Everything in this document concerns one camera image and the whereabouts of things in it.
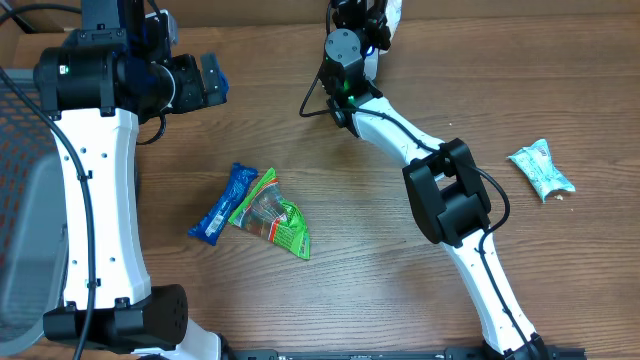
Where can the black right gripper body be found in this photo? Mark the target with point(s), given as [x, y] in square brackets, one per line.
[369, 25]

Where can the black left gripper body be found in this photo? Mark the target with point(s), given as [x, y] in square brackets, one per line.
[190, 93]

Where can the beige snack bag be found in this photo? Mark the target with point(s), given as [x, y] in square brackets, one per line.
[393, 12]

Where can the blue snack bar wrapper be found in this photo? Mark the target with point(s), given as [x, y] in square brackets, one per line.
[212, 224]

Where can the green snack bag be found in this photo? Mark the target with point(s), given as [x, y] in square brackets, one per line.
[266, 213]

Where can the teal snack packet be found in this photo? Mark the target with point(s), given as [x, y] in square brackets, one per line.
[536, 163]

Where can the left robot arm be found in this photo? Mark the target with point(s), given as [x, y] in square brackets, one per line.
[111, 76]

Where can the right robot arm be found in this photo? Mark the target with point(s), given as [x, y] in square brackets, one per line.
[446, 190]

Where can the white barcode scanner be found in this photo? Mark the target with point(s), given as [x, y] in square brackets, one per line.
[371, 63]

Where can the grey plastic shopping basket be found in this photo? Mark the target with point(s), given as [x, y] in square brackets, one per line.
[33, 225]

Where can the cardboard box wall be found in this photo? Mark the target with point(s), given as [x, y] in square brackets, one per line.
[222, 13]

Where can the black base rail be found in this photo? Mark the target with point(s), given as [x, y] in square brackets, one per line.
[451, 353]

